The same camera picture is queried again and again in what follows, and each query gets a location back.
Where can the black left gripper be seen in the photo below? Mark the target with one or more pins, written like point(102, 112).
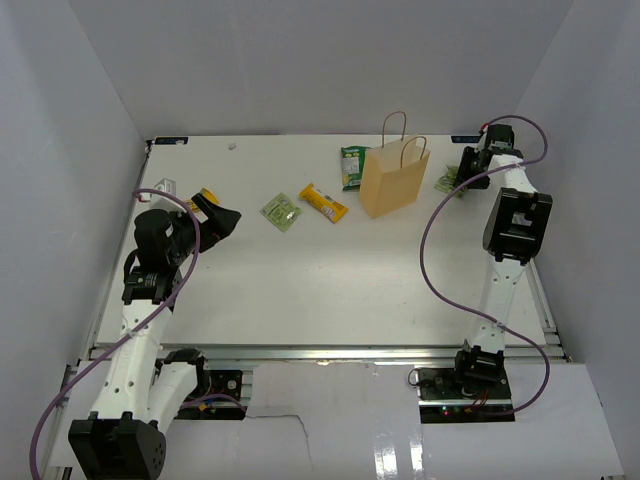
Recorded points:
point(219, 224)

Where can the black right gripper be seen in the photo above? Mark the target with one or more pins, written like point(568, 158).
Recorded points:
point(465, 173)

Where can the green crinkled snack packet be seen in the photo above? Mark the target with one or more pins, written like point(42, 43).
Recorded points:
point(446, 183)

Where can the light green square snack packet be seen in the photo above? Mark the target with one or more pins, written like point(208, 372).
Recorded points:
point(281, 212)

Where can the yellow snack bar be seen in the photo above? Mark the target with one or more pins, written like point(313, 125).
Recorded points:
point(331, 209)

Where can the yellow snack packet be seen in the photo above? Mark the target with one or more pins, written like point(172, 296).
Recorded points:
point(202, 204)

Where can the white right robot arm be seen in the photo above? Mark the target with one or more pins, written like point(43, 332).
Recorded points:
point(513, 236)

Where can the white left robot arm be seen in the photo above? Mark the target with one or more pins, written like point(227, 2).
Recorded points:
point(124, 435)

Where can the brown paper bag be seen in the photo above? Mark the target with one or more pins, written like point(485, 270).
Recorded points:
point(393, 172)

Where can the green snack packet behind bag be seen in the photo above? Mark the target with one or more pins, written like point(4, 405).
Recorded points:
point(352, 166)

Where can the blue label right corner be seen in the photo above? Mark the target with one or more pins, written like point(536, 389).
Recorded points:
point(465, 139)

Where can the blue label corner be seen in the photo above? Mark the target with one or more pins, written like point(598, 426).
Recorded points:
point(182, 140)
point(465, 139)

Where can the blue label left corner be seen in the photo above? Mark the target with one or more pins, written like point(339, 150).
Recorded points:
point(182, 140)

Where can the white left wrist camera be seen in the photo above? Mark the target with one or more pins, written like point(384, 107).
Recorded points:
point(165, 192)

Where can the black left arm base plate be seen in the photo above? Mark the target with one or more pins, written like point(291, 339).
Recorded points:
point(221, 385)

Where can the aluminium front rail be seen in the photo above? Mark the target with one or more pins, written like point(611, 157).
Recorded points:
point(266, 353)

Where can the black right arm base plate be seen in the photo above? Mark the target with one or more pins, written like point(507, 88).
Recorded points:
point(442, 384)

